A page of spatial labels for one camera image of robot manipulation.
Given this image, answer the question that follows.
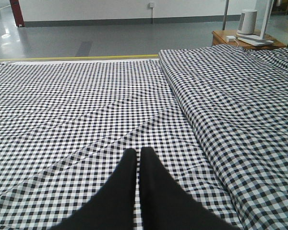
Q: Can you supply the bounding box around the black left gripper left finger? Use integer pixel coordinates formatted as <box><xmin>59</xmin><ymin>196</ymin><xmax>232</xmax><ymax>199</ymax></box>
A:
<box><xmin>52</xmin><ymin>149</ymin><xmax>137</xmax><ymax>230</ymax></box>

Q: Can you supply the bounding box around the wooden nightstand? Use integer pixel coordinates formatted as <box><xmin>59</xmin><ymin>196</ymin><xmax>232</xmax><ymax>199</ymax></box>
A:
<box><xmin>212</xmin><ymin>30</ymin><xmax>287</xmax><ymax>50</ymax></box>

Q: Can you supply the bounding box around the white charger adapter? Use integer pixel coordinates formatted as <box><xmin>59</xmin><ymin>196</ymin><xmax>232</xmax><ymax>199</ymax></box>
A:
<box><xmin>226</xmin><ymin>35</ymin><xmax>236</xmax><ymax>42</ymax></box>

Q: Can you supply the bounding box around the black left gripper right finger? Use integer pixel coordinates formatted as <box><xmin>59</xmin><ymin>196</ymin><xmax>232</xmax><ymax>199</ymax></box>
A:
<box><xmin>140</xmin><ymin>147</ymin><xmax>235</xmax><ymax>230</ymax></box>

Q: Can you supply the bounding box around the checkered bed sheet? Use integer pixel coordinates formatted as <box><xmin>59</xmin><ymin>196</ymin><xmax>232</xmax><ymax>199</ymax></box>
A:
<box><xmin>0</xmin><ymin>60</ymin><xmax>241</xmax><ymax>230</ymax></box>

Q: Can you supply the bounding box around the checkered folded quilt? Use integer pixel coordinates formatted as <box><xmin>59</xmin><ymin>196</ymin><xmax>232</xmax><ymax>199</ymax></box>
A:
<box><xmin>158</xmin><ymin>45</ymin><xmax>288</xmax><ymax>230</ymax></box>

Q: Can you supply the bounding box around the white wall socket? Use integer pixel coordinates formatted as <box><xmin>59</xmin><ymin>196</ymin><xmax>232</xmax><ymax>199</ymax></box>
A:
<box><xmin>148</xmin><ymin>2</ymin><xmax>155</xmax><ymax>9</ymax></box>

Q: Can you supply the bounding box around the metal pole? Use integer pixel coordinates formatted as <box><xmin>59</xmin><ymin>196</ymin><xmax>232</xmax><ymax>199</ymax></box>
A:
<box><xmin>222</xmin><ymin>0</ymin><xmax>229</xmax><ymax>31</ymax></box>

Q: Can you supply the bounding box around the red cabinet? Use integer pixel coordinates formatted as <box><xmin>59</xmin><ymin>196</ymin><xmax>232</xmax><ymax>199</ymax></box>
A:
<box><xmin>10</xmin><ymin>0</ymin><xmax>24</xmax><ymax>27</ymax></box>

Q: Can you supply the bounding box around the white cylindrical heater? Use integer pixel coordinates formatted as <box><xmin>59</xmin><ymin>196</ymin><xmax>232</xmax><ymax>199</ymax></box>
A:
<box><xmin>237</xmin><ymin>9</ymin><xmax>257</xmax><ymax>36</ymax></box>

